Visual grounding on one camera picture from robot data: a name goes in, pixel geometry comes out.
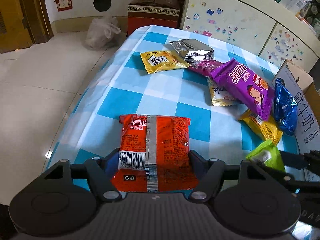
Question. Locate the yellow wafer snack packet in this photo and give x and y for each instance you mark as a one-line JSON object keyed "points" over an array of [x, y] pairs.
{"points": [[158, 61]]}

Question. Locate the red snack packet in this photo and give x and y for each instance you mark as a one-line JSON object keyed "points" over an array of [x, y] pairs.
{"points": [[153, 154]]}

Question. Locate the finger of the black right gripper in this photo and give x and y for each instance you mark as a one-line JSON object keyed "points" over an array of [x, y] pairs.
{"points": [[310, 160], [288, 181]]}

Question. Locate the wooden door frame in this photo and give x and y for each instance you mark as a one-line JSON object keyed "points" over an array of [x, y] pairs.
{"points": [[23, 24]]}

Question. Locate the blue foil snack bag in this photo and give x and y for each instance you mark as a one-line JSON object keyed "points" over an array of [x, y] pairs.
{"points": [[285, 110]]}

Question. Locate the clear plastic bag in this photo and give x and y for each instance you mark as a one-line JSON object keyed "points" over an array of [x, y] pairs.
{"points": [[102, 31]]}

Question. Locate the pink snack packet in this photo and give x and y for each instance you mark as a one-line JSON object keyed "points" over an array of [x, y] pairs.
{"points": [[205, 67]]}

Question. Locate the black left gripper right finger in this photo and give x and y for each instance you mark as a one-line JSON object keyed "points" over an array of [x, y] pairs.
{"points": [[209, 173]]}

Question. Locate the red brown cardboard box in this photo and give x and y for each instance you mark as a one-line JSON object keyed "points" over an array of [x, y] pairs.
{"points": [[142, 13]]}

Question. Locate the cream cabinet with stickers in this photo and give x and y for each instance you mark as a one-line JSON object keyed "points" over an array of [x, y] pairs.
{"points": [[262, 27]]}

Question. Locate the green snack packet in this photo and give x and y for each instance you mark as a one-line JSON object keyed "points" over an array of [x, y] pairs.
{"points": [[267, 154]]}

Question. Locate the red house wall socket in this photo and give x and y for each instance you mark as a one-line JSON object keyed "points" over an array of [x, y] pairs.
{"points": [[63, 5]]}

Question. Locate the white cardboard milk box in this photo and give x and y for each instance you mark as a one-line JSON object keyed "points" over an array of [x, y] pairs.
{"points": [[301, 86]]}

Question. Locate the silver foil packet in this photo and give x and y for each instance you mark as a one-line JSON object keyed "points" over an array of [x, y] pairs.
{"points": [[192, 50]]}

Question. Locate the black vase wall decal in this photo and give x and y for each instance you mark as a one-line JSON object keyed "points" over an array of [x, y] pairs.
{"points": [[102, 5]]}

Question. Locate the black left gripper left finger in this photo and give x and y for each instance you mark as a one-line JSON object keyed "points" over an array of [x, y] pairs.
{"points": [[100, 172]]}

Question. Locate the blue checkered tablecloth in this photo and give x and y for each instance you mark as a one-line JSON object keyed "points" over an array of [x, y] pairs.
{"points": [[123, 86]]}

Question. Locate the gold white snack packet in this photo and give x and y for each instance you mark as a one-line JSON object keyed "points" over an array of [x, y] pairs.
{"points": [[219, 95]]}

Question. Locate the purple snack packet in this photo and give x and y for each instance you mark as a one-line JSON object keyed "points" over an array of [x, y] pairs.
{"points": [[246, 86]]}

